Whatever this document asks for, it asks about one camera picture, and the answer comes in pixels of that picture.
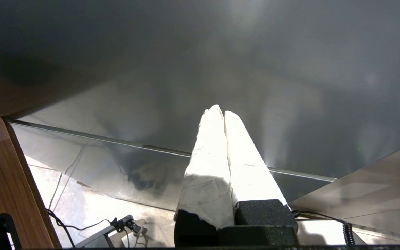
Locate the brown wooden panel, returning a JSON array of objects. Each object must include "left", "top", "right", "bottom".
[{"left": 0, "top": 115, "right": 61, "bottom": 250}]

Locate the grey steel appliance door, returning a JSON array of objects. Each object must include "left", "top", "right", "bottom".
[{"left": 0, "top": 0, "right": 400, "bottom": 212}]

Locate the thin black floor cable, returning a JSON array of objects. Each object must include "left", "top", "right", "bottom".
[{"left": 46, "top": 208, "right": 117, "bottom": 249}]

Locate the grey metal bracket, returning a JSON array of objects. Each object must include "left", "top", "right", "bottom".
[{"left": 75, "top": 222, "right": 134, "bottom": 249}]

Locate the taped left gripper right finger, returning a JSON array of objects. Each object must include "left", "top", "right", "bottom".
[{"left": 224, "top": 110, "right": 298, "bottom": 230}]

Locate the light grey cabinet front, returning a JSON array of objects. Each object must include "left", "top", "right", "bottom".
[{"left": 289, "top": 141, "right": 400, "bottom": 240}]

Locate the small black clamp device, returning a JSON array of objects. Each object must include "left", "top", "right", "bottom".
[{"left": 110, "top": 215, "right": 141, "bottom": 234}]

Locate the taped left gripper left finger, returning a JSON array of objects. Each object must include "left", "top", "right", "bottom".
[{"left": 174, "top": 104, "right": 236, "bottom": 247}]

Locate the black coiled cable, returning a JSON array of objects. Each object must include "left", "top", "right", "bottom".
[{"left": 290, "top": 209, "right": 357, "bottom": 247}]

